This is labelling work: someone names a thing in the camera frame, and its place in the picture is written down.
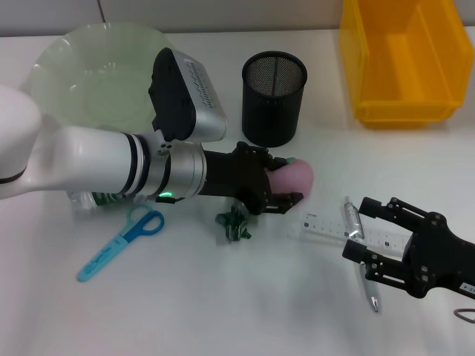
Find pale green glass fruit plate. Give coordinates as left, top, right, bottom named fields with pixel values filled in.
left=28, top=22, right=175, bottom=131

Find yellow plastic bin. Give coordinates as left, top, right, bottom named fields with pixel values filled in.
left=339, top=0, right=475, bottom=130

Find grey right gripper cable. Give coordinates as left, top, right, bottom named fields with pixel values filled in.
left=453, top=306, right=475, bottom=323

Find silver ballpoint pen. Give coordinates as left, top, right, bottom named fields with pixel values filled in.
left=343, top=195, right=381, bottom=313

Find green plastic wrapper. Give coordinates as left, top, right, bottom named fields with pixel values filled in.
left=214, top=202, right=255, bottom=244

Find transparent plastic ruler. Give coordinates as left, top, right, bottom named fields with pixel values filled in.
left=301, top=210, right=415, bottom=257

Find blue capped scissors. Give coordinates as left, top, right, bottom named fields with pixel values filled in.
left=76, top=202, right=166, bottom=283

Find clear green label water bottle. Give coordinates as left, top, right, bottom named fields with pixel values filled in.
left=66, top=189, right=149, bottom=220

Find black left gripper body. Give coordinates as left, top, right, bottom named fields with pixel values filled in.
left=200, top=150, right=275, bottom=215

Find black mesh pen holder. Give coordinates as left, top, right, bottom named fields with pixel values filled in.
left=240, top=50, right=309, bottom=148

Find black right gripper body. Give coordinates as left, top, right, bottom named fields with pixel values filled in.
left=402, top=213, right=475, bottom=300

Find pink peach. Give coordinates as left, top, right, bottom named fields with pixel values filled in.
left=267, top=158, right=315, bottom=200

